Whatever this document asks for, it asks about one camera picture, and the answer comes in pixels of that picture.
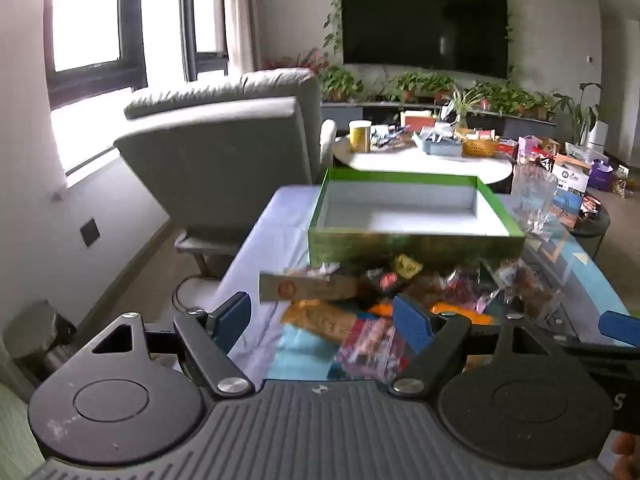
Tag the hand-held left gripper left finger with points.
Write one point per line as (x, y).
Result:
(232, 320)

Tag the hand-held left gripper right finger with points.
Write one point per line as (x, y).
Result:
(412, 322)

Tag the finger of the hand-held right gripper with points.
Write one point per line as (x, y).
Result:
(622, 329)

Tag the green cardboard box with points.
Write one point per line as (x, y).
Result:
(400, 247)

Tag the pile of snack packets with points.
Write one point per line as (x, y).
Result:
(320, 287)

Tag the clear brown snack bag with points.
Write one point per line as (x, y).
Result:
(530, 285)

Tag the person's right hand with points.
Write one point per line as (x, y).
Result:
(627, 455)

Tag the dark round side table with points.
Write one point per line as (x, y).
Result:
(595, 230)

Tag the purple gift bag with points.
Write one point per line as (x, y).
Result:
(600, 175)

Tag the white and blue carton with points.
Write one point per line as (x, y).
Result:
(570, 180)

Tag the white round coffee table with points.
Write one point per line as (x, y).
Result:
(425, 162)

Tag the grey armchair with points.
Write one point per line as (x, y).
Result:
(215, 160)

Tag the clear glass mug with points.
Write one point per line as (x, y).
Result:
(532, 195)

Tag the grey-blue plastic tray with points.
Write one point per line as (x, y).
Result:
(437, 147)

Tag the wicker basket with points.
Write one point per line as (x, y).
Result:
(477, 147)

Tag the yellow mug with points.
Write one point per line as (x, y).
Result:
(360, 137)

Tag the grey trash bin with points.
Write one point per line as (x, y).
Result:
(35, 335)

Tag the orange box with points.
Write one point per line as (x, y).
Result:
(417, 121)

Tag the tall leafy floor plant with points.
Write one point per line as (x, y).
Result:
(580, 110)

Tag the spider plant in vase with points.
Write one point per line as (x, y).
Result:
(462, 102)

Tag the green potted plant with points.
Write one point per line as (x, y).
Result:
(409, 85)
(542, 105)
(340, 82)
(440, 85)
(502, 97)

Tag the narrow dark-framed window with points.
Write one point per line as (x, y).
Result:
(207, 60)

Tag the red flower arrangement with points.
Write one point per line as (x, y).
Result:
(305, 62)

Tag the large dark-framed window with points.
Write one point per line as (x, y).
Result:
(85, 77)

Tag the beige curtain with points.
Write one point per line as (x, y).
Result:
(242, 15)

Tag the green ivy garland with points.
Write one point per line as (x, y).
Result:
(332, 25)

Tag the black wall socket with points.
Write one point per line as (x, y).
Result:
(90, 232)

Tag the black wall television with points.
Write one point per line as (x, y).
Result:
(425, 20)

